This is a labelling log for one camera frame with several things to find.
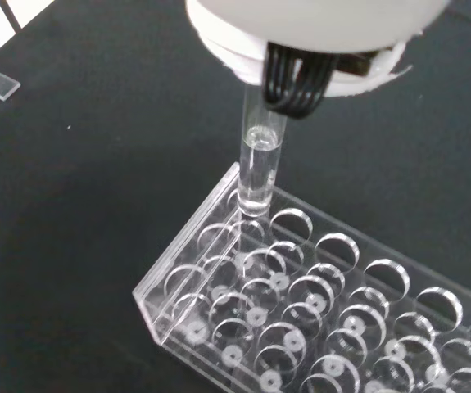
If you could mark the clear acrylic test tube rack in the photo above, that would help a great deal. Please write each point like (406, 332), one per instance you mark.
(300, 319)

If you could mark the black bench cloth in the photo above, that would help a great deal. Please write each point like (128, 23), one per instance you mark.
(75, 184)

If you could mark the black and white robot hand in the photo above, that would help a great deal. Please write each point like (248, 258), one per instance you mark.
(300, 24)

